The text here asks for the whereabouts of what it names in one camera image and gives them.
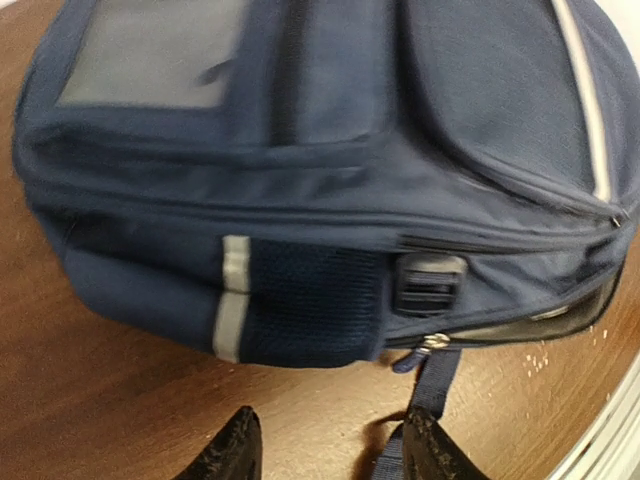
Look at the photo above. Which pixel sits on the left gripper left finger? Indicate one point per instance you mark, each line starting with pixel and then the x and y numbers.
pixel 234 453

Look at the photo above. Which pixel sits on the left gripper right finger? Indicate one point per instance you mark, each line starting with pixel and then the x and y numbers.
pixel 429 453

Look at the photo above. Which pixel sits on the navy blue backpack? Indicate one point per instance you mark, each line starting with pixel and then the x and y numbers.
pixel 308 183

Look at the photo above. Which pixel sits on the front aluminium rail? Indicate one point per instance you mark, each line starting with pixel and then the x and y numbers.
pixel 609 448

